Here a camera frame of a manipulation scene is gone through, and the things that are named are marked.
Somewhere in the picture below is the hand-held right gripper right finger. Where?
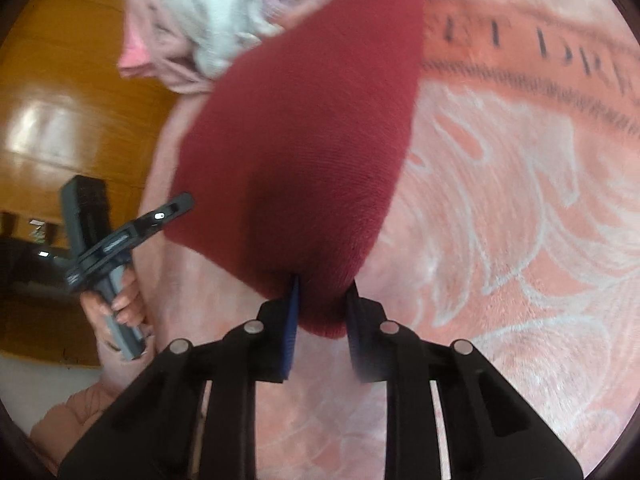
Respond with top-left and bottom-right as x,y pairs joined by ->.
345,280 -> 584,480

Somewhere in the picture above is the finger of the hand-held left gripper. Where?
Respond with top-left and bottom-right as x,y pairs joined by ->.
65,191 -> 197,289

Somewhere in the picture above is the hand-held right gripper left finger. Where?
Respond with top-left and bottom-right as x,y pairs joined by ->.
59,274 -> 302,480

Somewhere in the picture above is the dark red knit garment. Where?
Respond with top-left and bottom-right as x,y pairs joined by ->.
162,0 -> 432,339

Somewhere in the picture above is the person's left forearm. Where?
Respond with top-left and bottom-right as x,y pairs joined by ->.
29,332 -> 168,467

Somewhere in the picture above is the person's left hand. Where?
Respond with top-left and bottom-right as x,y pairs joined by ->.
79,267 -> 157,362

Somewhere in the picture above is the dark furniture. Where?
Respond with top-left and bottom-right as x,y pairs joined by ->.
0,211 -> 78,311

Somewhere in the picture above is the pale pink cloth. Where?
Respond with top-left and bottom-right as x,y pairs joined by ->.
116,0 -> 282,95

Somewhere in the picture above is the pink printed blanket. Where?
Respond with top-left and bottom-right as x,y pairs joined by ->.
97,0 -> 640,480

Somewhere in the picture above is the white knit cloth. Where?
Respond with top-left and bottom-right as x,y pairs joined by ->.
141,0 -> 282,79

